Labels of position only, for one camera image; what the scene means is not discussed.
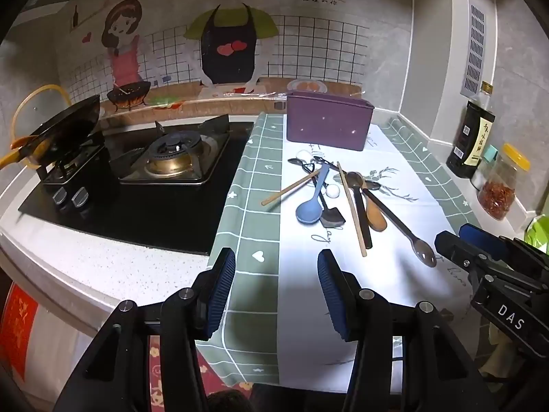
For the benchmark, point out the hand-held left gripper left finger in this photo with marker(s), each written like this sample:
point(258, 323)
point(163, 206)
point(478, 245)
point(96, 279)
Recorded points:
point(221, 292)

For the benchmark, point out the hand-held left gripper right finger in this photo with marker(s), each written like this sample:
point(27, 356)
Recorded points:
point(332, 296)

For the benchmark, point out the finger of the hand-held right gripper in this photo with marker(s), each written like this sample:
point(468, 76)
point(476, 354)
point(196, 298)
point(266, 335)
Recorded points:
point(454, 246)
point(480, 238)

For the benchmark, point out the wooden chopstick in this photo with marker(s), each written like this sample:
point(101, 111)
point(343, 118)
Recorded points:
point(351, 210)
point(287, 189)

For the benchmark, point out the purple utensil holder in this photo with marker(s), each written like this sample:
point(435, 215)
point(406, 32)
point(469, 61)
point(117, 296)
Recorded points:
point(326, 124)

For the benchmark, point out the yellow-lidded chili jar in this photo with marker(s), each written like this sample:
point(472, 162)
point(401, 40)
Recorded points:
point(499, 193)

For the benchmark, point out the long dark spoon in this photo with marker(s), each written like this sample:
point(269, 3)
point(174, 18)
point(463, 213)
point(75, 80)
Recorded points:
point(403, 234)

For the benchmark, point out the green bag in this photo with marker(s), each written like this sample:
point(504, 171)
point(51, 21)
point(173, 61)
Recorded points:
point(540, 234)

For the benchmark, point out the green and white tablecloth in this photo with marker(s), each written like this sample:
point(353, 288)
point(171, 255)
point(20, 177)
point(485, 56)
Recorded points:
point(300, 240)

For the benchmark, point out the teal-lidded jar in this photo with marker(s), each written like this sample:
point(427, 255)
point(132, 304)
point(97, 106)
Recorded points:
point(482, 171)

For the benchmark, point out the small black spatula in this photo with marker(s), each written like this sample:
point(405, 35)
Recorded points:
point(332, 218)

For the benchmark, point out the brown wooden spoon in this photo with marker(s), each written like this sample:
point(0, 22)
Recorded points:
point(376, 219)

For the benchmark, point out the red floral mat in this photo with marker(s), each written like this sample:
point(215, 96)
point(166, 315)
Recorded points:
point(210, 377)

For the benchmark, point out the blue spoon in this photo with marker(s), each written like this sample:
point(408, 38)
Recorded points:
point(308, 212)

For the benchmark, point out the dark sauce bottle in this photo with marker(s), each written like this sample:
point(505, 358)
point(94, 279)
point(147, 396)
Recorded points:
point(467, 146)

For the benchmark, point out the small black spoon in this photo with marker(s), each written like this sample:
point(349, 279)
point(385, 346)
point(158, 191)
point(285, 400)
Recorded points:
point(296, 162)

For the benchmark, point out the white vent grille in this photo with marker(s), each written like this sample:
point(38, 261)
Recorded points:
point(474, 51)

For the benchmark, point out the red paper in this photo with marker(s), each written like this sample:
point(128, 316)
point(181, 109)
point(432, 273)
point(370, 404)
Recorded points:
point(17, 330)

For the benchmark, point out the black wok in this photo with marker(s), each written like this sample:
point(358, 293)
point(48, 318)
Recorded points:
point(64, 128)

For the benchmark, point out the glass pot lid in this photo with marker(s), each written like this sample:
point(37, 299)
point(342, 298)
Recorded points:
point(34, 107)

